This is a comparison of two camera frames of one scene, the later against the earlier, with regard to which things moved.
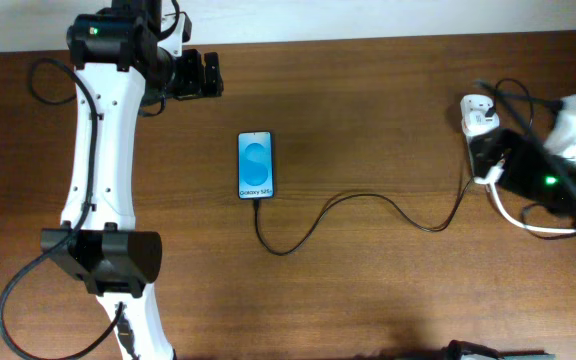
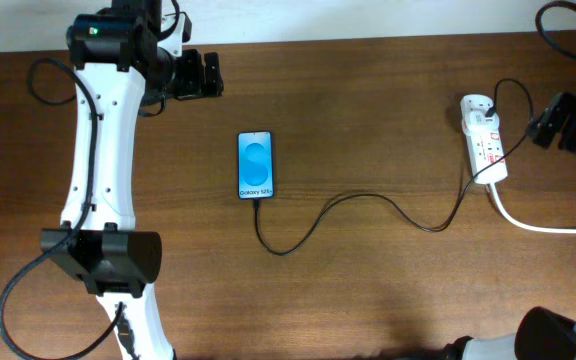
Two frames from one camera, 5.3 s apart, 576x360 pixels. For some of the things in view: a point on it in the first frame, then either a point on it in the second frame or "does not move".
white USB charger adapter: [473, 109] does not move
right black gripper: [489, 151] -> [566, 122]
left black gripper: [194, 86] does not move
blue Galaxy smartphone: [255, 165] does not move
